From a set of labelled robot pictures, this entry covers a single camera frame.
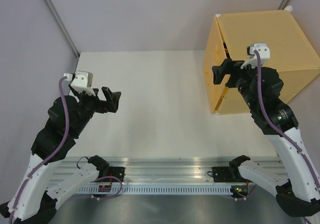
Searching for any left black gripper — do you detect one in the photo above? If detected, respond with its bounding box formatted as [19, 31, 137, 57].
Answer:
[70, 82, 121, 136]

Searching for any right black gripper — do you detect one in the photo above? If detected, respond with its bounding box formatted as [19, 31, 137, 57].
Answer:
[212, 57, 263, 110]

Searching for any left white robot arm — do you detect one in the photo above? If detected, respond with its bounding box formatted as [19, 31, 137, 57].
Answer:
[0, 87, 122, 224]

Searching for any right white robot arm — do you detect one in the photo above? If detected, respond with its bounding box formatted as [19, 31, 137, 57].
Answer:
[212, 58, 320, 218]

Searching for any yellow plastic shoe cabinet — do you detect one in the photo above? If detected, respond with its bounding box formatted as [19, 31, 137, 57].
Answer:
[202, 5, 320, 115]

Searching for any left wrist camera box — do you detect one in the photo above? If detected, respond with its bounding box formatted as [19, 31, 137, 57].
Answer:
[63, 71, 97, 96]

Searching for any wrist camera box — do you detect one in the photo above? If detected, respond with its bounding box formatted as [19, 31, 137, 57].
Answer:
[63, 71, 97, 96]
[240, 43, 271, 69]

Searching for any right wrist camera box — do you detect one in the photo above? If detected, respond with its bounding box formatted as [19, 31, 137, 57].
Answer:
[240, 43, 271, 69]

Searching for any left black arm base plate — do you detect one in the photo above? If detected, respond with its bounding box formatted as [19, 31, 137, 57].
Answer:
[108, 167, 126, 182]

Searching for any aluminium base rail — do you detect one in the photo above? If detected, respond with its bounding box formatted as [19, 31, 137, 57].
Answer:
[49, 157, 288, 185]

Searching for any white slotted cable duct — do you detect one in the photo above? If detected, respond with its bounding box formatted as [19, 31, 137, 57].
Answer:
[77, 185, 232, 195]

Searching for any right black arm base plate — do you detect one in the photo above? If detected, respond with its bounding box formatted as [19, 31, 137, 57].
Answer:
[211, 166, 236, 183]

